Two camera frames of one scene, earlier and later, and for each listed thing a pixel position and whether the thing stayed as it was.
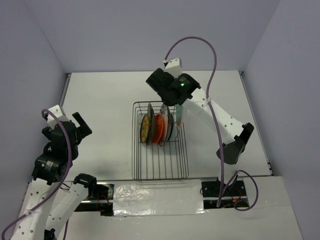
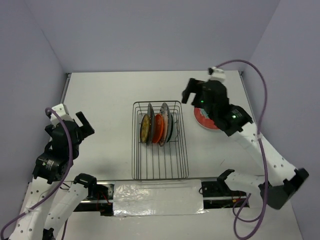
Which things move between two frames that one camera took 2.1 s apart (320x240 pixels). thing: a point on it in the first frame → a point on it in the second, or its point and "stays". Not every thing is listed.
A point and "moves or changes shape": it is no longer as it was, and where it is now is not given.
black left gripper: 84,129 stays
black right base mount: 211,191 stays
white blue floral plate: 164,112 stays
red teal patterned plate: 179,113 moves or changes shape
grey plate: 151,114 stays
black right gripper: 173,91 → 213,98
